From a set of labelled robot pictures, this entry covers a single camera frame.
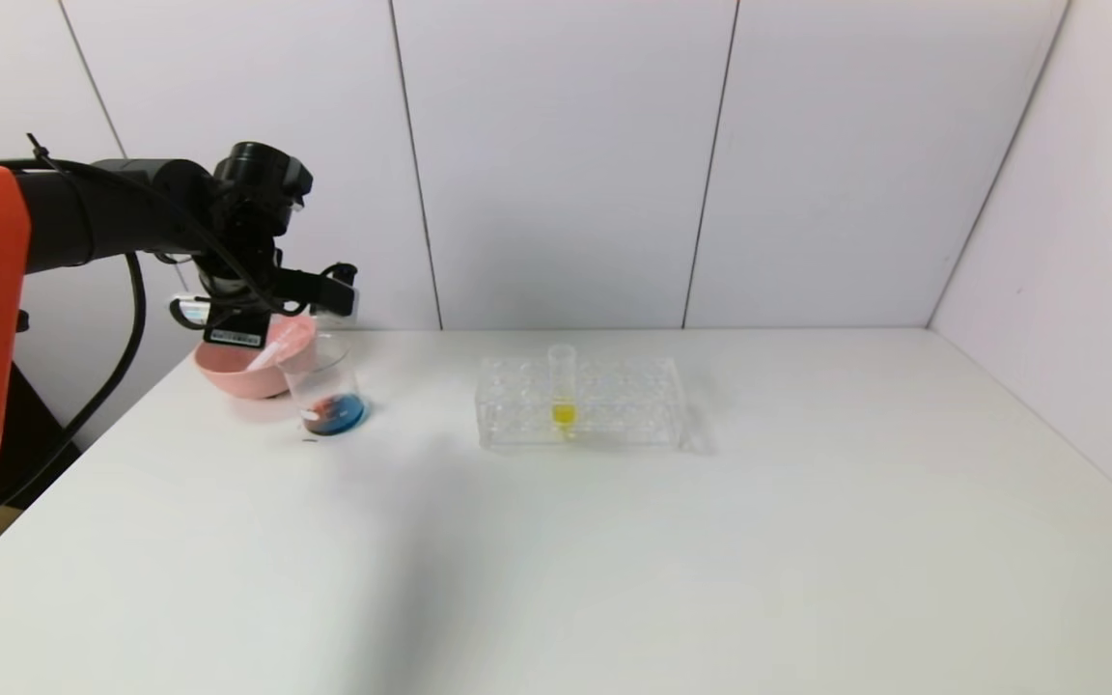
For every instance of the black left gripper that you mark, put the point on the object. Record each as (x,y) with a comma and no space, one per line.
(234,332)

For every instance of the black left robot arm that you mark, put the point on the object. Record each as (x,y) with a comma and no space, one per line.
(83,222)

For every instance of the test tube with yellow pigment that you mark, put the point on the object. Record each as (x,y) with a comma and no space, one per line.
(564,415)

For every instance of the clear acrylic test tube rack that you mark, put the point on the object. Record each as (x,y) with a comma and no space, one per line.
(633,415)

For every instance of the pink plastic bowl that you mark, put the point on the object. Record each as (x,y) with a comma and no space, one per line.
(237,376)

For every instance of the clear glass beaker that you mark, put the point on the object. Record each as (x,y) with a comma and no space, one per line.
(334,415)

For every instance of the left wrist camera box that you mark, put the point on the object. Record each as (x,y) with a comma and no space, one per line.
(344,294)

